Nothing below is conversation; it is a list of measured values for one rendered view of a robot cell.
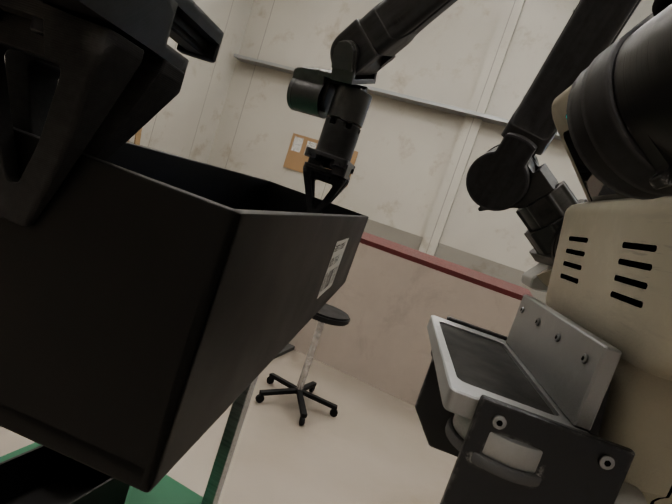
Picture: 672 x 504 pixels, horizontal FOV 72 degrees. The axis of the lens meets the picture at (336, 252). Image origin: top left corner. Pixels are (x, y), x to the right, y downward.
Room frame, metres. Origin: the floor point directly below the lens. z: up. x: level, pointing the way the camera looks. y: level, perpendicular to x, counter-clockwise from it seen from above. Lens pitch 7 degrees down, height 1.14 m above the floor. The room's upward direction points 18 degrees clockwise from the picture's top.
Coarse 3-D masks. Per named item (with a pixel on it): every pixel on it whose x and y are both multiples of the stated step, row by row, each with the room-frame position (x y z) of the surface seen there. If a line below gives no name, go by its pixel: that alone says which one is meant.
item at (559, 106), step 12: (564, 96) 0.47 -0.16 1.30; (552, 108) 0.51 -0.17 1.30; (564, 108) 0.48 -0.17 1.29; (564, 120) 0.49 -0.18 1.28; (564, 132) 0.50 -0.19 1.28; (564, 144) 0.51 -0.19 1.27; (576, 156) 0.50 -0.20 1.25; (576, 168) 0.51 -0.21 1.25; (588, 180) 0.49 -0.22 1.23; (588, 192) 0.50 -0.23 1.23; (600, 192) 0.47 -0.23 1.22; (612, 192) 0.45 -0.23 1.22
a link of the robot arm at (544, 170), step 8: (528, 168) 0.60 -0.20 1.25; (536, 168) 0.64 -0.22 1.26; (544, 168) 0.62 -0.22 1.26; (536, 176) 0.60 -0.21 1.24; (544, 176) 0.59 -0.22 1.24; (552, 176) 0.63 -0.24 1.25; (536, 184) 0.60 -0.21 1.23; (544, 184) 0.60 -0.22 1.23; (552, 184) 0.60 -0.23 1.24; (528, 192) 0.61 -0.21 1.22; (536, 192) 0.60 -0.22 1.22; (544, 192) 0.60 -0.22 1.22; (528, 200) 0.61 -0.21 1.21; (536, 200) 0.62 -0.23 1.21; (480, 208) 0.64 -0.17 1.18
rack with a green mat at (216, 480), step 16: (240, 400) 1.01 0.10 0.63; (240, 416) 1.01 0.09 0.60; (224, 432) 1.02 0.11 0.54; (32, 448) 1.02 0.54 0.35; (224, 448) 1.01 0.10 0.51; (224, 464) 1.01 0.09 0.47; (160, 480) 1.06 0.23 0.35; (208, 480) 1.02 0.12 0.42; (224, 480) 1.03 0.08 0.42; (128, 496) 0.97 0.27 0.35; (144, 496) 0.99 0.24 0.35; (160, 496) 1.00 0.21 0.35; (176, 496) 1.02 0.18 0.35; (192, 496) 1.04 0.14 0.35; (208, 496) 1.01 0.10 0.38
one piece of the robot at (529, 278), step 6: (540, 264) 0.64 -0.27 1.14; (528, 270) 0.65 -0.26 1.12; (534, 270) 0.63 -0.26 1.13; (540, 270) 0.62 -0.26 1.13; (522, 276) 0.65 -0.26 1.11; (528, 276) 0.63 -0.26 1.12; (534, 276) 0.61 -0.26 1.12; (522, 282) 0.65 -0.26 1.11; (528, 282) 0.62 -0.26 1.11; (534, 282) 0.61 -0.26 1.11; (540, 282) 0.61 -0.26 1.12; (534, 288) 0.61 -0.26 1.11; (540, 288) 0.61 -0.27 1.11; (546, 288) 0.61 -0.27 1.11
